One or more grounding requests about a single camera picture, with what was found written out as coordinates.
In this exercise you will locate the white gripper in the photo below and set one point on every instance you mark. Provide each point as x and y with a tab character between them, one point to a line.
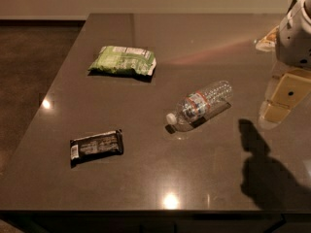
293	41

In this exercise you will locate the clear plastic water bottle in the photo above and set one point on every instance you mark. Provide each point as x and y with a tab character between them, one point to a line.
200	106

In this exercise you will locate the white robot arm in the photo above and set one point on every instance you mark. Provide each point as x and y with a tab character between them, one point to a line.
291	74

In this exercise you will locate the black rxbar chocolate wrapper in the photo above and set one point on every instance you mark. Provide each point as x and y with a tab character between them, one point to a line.
90	146

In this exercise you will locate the green chip bag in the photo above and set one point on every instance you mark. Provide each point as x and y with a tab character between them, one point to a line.
124	61

